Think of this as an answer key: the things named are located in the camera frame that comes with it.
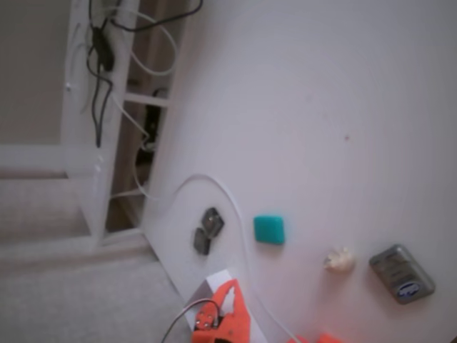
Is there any green cube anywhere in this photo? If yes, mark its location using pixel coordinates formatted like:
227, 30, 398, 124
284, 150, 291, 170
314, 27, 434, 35
253, 213, 287, 247

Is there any black cable with inline box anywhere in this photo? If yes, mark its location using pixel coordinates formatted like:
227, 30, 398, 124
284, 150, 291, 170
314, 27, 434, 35
86, 0, 117, 148

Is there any thin white wire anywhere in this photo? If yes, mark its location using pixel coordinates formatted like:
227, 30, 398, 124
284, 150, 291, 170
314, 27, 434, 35
106, 91, 160, 201

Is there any white cardboard bin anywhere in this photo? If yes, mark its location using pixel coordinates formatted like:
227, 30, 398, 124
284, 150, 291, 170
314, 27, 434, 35
182, 270, 276, 343

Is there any white looped cable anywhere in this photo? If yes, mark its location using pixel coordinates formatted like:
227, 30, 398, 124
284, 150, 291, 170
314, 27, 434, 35
110, 6, 179, 77

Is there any white shelf frame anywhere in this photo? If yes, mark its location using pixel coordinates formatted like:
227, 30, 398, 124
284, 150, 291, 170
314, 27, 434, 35
59, 0, 190, 251

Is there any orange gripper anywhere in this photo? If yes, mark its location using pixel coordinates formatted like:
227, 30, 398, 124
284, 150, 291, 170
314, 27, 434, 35
191, 280, 252, 343

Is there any thin black cable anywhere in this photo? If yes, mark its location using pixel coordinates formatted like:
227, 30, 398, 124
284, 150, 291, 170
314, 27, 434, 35
106, 0, 204, 33

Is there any thin robot servo wire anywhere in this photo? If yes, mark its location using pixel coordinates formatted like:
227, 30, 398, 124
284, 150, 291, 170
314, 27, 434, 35
162, 299, 223, 343

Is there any black clear-lid case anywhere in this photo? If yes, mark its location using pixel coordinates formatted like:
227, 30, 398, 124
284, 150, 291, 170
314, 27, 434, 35
201, 207, 226, 238
192, 227, 212, 256

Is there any grey metal tin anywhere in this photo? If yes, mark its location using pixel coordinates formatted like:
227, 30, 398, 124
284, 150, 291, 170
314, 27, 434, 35
368, 244, 436, 305

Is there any cream bear figurine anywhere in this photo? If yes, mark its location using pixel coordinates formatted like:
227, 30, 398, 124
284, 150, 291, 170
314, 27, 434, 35
323, 246, 357, 274

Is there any black box device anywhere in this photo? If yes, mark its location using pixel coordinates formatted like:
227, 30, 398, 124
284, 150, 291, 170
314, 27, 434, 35
142, 87, 169, 153

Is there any long white cable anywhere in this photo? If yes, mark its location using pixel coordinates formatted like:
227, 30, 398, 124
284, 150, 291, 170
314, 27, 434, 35
142, 174, 301, 343

